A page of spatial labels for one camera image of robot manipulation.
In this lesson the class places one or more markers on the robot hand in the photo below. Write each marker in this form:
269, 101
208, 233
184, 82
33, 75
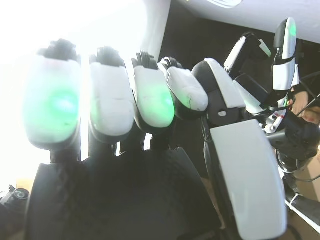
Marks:
245, 162

